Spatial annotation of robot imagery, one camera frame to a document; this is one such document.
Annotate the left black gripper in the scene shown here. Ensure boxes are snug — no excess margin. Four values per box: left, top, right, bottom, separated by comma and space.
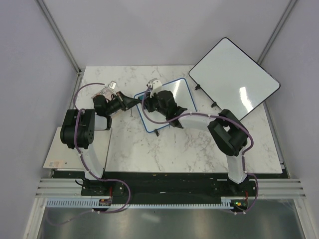
106, 92, 141, 116

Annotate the small blue-framed whiteboard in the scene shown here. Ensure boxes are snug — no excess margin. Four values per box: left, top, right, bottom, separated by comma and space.
137, 78, 197, 133

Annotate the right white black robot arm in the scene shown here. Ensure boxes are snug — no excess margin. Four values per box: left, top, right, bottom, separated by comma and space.
141, 90, 251, 196

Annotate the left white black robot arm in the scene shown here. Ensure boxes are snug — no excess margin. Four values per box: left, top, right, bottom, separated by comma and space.
60, 92, 141, 196

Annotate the large black-framed whiteboard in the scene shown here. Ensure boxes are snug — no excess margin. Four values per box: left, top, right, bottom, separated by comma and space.
188, 37, 281, 120

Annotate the colourful patterned packet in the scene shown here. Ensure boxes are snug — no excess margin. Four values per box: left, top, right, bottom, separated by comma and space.
91, 86, 119, 117

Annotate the grey metal plate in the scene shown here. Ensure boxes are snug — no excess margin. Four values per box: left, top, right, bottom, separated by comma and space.
43, 127, 112, 171

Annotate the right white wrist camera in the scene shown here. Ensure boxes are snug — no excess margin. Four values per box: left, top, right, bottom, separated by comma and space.
147, 78, 162, 98

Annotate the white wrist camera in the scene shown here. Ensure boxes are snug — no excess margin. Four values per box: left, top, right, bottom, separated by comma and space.
105, 81, 117, 94
147, 78, 162, 98

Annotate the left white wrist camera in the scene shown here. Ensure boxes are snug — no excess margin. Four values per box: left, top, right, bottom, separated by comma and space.
105, 81, 117, 94

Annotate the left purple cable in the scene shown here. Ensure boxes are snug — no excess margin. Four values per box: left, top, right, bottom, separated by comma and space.
44, 83, 132, 226

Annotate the purple cable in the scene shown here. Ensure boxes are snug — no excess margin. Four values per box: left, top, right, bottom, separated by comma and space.
44, 83, 132, 226
141, 86, 259, 215

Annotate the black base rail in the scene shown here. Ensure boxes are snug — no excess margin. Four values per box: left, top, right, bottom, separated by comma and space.
53, 170, 287, 198

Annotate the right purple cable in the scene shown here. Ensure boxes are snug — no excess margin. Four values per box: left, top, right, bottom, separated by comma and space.
141, 86, 259, 215

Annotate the white slotted cable duct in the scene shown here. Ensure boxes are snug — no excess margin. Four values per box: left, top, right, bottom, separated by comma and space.
46, 198, 247, 209

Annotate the left aluminium corner post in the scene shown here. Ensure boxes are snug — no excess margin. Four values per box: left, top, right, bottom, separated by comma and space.
35, 0, 82, 75

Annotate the aluminium corner post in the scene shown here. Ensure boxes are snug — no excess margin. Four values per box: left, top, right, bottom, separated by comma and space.
257, 0, 299, 65
35, 0, 82, 75

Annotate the aluminium slotted rail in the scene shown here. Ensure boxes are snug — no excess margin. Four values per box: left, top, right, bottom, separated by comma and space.
35, 178, 306, 199

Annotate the right aluminium corner post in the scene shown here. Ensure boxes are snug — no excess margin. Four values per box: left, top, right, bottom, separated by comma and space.
257, 0, 299, 65

